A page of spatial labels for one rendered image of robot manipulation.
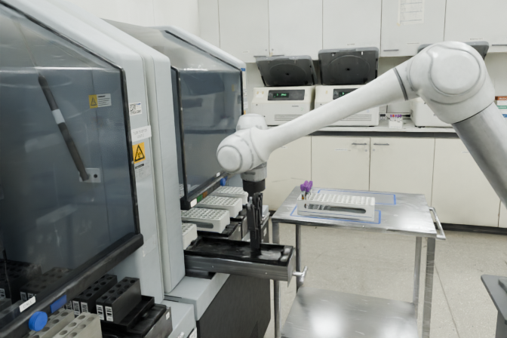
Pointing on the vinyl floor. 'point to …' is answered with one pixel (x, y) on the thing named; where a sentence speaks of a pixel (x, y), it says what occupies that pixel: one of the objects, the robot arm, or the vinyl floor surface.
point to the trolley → (406, 324)
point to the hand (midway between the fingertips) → (256, 236)
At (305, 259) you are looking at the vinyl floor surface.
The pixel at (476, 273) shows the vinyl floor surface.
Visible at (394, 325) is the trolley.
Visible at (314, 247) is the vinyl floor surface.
